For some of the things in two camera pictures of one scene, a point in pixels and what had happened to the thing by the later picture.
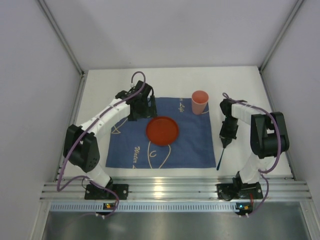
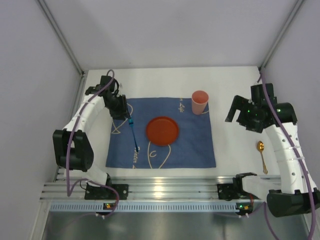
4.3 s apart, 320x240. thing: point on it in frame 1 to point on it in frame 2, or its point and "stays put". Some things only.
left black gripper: (144, 110) to (123, 109)
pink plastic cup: (199, 100) stays put
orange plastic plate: (162, 131) stays put
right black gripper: (226, 136) to (241, 113)
